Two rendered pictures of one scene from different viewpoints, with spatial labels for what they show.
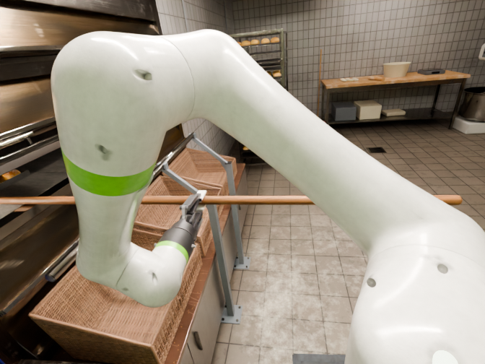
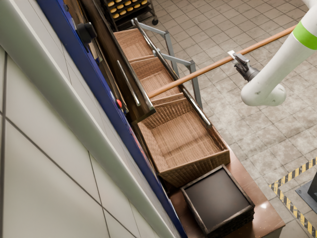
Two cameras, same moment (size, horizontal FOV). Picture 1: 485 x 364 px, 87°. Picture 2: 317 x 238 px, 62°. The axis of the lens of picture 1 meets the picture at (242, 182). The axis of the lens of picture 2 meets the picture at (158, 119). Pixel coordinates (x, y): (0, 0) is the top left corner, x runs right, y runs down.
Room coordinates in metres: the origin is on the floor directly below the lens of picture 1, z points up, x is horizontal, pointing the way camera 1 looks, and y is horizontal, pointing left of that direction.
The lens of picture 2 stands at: (-0.13, 0.97, 2.20)
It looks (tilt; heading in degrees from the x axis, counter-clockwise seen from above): 49 degrees down; 343
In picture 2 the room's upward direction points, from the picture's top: 21 degrees counter-clockwise
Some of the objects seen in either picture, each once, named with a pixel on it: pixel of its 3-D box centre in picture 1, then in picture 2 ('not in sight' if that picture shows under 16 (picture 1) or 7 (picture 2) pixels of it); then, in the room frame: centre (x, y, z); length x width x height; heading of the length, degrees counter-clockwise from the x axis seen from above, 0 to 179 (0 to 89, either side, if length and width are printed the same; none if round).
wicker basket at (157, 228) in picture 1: (179, 211); (148, 85); (1.47, 0.44, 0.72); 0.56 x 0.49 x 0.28; 169
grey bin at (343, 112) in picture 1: (343, 110); not in sight; (4.94, -2.10, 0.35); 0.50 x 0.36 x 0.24; 168
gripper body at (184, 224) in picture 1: (185, 229); (249, 72); (0.61, 0.18, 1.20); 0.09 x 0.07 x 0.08; 168
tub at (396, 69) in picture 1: (395, 69); not in sight; (4.85, -2.94, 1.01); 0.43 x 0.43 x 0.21
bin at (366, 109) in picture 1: (366, 109); not in sight; (4.86, -2.51, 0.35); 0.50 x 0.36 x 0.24; 170
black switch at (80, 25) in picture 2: not in sight; (82, 23); (0.45, 0.87, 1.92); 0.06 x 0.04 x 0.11; 168
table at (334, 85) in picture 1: (382, 102); not in sight; (4.80, -2.78, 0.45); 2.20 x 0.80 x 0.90; 78
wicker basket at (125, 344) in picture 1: (133, 283); (178, 136); (0.88, 0.57, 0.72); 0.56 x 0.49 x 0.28; 168
